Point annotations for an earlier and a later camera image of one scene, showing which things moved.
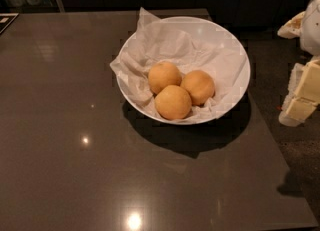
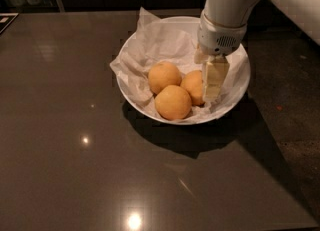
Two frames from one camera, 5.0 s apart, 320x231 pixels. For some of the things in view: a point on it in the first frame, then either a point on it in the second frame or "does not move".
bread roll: x=199 y=85 does not move
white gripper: x=311 y=30 to x=218 y=39
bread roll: x=163 y=74 does not move
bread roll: x=173 y=102 does not move
